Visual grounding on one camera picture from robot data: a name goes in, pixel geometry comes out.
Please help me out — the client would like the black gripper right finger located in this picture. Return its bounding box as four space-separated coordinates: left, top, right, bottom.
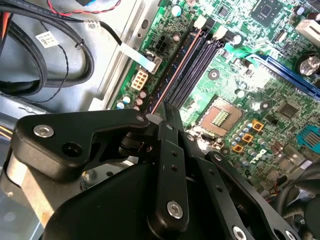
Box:
172 103 302 240

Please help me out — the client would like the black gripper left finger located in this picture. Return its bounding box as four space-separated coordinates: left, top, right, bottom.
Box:
0 101 190 237

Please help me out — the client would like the RAM stick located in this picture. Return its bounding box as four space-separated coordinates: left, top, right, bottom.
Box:
146 29 202 115

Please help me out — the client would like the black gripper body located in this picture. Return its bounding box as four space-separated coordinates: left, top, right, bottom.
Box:
41 161 236 240

